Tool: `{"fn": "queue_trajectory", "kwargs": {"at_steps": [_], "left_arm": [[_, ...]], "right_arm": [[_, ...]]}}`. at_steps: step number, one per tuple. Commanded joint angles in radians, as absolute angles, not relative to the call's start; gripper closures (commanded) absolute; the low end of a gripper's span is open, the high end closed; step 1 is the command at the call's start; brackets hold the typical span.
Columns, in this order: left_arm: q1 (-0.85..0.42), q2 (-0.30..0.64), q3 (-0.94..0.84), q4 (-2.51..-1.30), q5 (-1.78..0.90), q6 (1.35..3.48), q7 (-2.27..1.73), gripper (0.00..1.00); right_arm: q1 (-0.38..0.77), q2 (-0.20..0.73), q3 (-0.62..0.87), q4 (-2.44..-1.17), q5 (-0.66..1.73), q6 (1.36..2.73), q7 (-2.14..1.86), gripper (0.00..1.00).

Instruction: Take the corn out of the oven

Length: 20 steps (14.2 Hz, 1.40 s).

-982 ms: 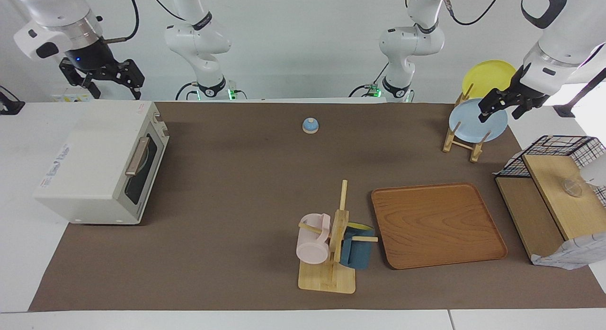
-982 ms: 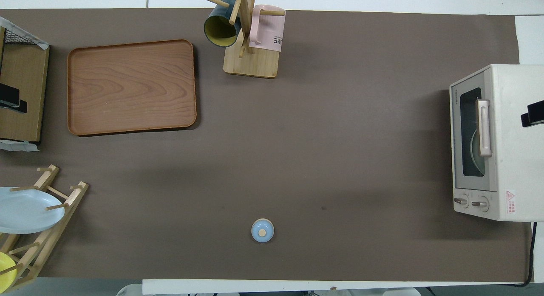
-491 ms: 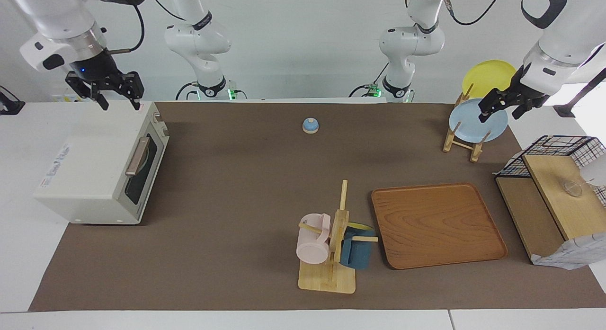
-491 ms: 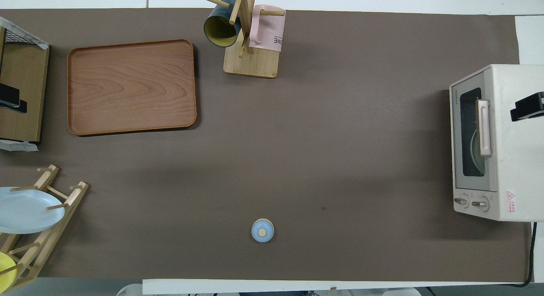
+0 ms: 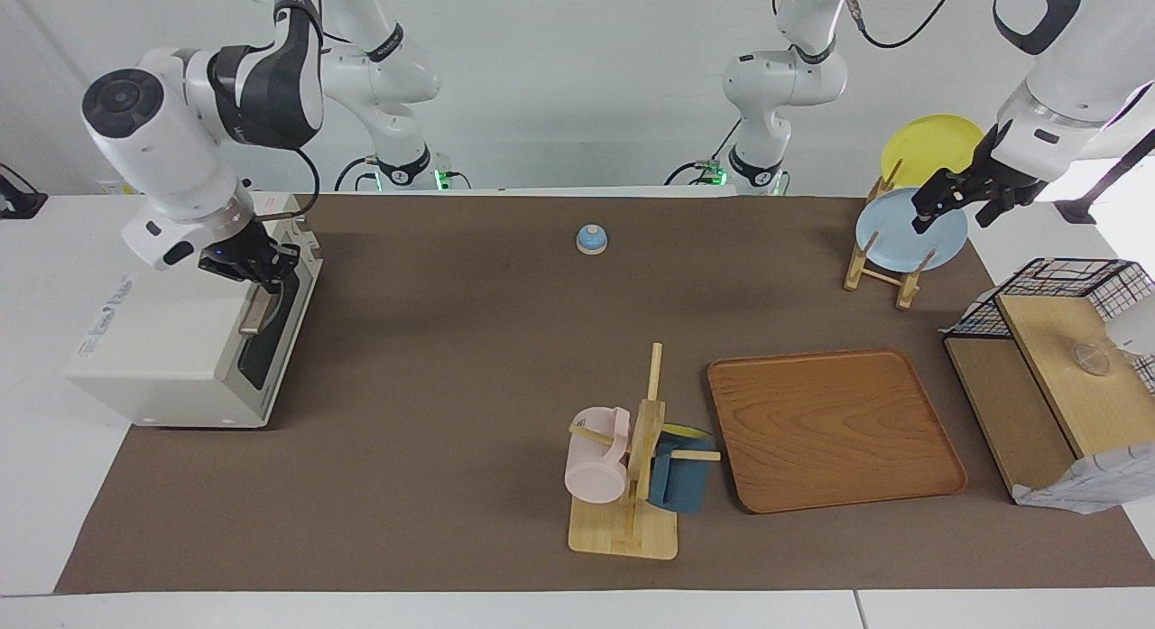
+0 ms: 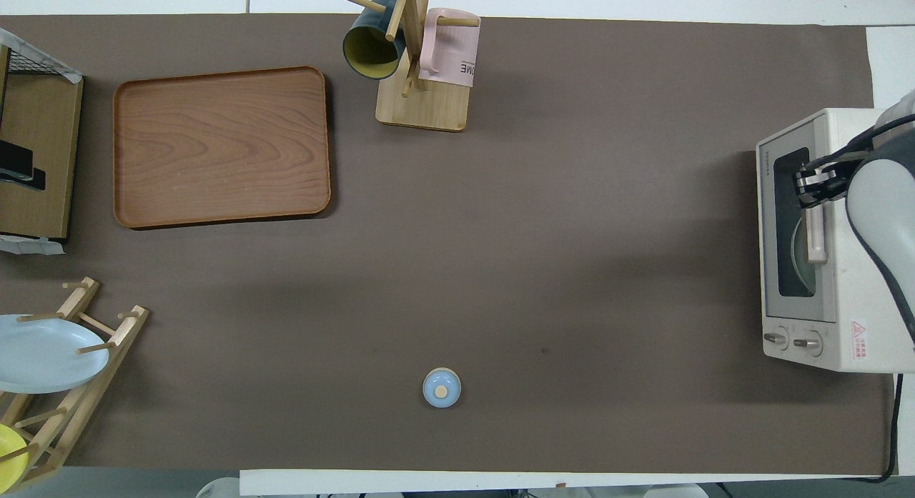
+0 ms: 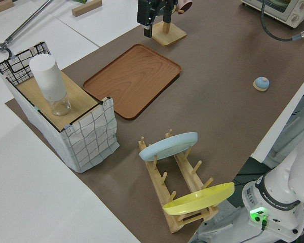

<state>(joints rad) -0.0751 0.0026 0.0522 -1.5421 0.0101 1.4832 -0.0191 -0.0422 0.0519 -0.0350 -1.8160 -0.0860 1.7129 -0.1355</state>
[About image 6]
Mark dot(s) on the black device on shelf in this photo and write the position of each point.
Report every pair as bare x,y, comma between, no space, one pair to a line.
18,166

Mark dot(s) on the light blue plate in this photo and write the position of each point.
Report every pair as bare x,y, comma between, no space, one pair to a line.
43,355

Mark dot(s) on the white checked cloth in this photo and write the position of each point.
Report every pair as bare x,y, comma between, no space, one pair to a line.
68,73
32,246

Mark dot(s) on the wooden dish rack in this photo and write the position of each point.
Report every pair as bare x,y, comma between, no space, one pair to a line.
86,391

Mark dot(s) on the wooden mug tree stand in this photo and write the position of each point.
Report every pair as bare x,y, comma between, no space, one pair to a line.
429,108

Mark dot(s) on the pale green plate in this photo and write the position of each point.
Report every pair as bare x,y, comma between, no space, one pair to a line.
802,259

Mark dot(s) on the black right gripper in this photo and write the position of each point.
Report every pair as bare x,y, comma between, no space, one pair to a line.
836,180

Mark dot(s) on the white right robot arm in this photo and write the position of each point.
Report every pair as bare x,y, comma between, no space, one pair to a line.
879,198

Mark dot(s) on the toaster oven glass door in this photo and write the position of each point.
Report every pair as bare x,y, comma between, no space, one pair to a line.
779,269

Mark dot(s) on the yellow plate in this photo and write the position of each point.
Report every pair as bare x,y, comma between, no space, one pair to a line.
8,455

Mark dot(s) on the white toaster oven body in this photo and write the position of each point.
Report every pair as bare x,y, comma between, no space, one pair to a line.
868,341

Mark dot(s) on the silver oven knob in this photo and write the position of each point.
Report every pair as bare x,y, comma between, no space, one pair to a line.
774,337
808,343

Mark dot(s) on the brown wooden tray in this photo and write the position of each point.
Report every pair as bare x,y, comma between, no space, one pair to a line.
221,148

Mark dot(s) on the pink mug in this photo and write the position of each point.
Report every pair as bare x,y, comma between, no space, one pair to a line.
450,51

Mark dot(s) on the dark blue mug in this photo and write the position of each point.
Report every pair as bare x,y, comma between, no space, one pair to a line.
368,51

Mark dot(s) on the brown table mat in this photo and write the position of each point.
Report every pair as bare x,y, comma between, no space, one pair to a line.
543,255

